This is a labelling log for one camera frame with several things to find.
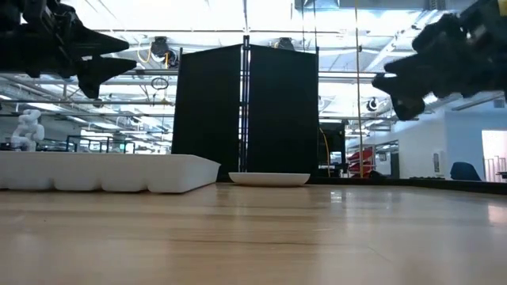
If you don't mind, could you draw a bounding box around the black ceiling camera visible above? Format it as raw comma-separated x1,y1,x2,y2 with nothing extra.
150,36,179,69

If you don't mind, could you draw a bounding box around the white robot figure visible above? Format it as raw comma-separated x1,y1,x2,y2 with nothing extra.
10,108,47,152

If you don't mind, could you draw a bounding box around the red storage rack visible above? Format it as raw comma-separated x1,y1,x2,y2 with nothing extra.
347,147,375,177

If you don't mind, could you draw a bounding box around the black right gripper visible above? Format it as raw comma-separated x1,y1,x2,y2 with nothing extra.
372,0,507,122

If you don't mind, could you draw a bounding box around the dark blue office chair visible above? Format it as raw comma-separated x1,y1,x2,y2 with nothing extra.
449,161,482,182

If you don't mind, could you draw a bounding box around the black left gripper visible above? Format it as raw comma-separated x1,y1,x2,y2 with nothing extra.
0,0,138,100

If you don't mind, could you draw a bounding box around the white round plate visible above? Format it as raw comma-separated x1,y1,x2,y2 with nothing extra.
228,171,312,188

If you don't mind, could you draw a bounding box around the black folding screen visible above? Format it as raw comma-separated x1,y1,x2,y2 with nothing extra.
170,34,320,184

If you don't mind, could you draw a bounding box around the thin vertical pole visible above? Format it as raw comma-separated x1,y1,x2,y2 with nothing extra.
354,0,364,179

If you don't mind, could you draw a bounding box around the black cabinet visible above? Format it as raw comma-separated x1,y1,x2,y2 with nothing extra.
318,121,348,178

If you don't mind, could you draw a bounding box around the yellow hanging cable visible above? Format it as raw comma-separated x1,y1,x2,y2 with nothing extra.
319,127,332,178

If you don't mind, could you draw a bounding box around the grey horizontal rail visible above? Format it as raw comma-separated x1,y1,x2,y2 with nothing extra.
0,98,176,107
118,67,397,79
0,112,420,122

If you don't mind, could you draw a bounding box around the white cutlery organizer tray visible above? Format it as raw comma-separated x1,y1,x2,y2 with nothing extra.
0,150,222,195

